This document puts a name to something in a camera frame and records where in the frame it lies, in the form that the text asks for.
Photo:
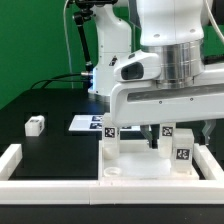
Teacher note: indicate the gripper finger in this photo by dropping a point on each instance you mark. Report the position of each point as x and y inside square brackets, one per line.
[208, 129]
[146, 131]

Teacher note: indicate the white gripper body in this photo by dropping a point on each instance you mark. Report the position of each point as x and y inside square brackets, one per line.
[166, 86]

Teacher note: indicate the white square table top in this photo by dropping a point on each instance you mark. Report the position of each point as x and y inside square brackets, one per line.
[137, 161]

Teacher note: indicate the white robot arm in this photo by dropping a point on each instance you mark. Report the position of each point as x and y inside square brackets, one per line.
[165, 24]

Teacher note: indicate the white U-shaped obstacle fence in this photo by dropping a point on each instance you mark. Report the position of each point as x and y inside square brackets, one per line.
[209, 190]

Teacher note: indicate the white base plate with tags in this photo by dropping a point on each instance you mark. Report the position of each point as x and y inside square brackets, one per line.
[86, 123]

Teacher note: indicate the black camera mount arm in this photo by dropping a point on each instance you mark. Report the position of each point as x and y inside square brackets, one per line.
[85, 14]

